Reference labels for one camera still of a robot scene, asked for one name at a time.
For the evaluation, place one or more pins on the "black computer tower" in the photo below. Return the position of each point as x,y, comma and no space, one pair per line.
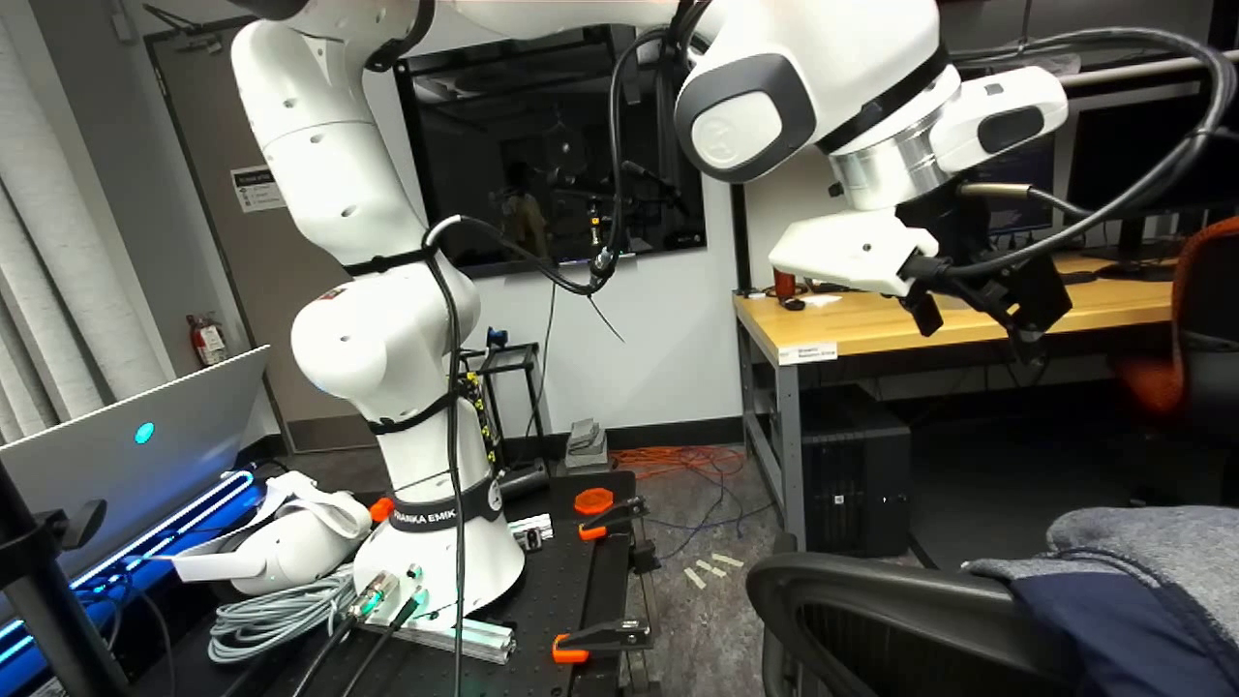
857,497

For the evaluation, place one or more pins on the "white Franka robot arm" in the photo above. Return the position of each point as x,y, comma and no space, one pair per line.
333,140

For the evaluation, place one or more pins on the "orange black office chair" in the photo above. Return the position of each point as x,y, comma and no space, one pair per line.
1203,253

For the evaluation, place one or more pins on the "white green plastic device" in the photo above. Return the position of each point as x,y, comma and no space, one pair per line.
470,639

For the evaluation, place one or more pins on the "black wall monitor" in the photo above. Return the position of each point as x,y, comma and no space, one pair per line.
518,140

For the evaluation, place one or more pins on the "black camera tripod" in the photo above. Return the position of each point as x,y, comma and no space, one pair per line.
40,582

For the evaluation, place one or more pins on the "small grey box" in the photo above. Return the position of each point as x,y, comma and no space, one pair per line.
588,445

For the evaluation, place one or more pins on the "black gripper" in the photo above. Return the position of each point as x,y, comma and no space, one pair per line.
990,287

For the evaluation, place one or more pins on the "blue and grey coat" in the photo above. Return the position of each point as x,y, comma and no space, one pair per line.
1135,607

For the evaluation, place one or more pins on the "white VR controller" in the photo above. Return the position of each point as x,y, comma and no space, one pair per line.
296,542

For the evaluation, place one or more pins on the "black desk monitor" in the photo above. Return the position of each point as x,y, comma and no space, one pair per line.
1135,140

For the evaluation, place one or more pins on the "silver laptop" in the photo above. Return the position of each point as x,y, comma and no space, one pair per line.
130,466

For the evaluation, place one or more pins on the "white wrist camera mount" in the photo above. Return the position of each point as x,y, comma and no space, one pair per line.
846,253

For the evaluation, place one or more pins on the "pale floor tape strip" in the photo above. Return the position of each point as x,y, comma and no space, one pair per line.
728,560
715,565
695,577

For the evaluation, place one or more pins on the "white paper door sign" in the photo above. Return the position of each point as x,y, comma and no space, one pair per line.
257,191

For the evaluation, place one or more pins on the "black metal cart frame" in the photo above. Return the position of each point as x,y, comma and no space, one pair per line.
493,389

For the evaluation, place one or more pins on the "small brown desk object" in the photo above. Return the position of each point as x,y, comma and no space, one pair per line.
785,293

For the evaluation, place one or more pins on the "red fire extinguisher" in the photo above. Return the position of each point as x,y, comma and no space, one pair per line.
206,342

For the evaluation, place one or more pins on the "orange black clamp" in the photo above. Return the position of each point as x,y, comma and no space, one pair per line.
566,648
594,505

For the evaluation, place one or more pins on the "white desk label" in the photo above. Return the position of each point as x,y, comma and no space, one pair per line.
806,354

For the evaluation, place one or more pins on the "grey door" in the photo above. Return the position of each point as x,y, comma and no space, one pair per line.
220,294

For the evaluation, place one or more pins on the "black robot table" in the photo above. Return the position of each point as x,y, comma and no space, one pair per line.
555,594

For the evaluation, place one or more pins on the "grey wall shelf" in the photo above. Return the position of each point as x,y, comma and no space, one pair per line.
1165,62

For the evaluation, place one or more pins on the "wooden top desk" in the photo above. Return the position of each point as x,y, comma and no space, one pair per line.
854,323

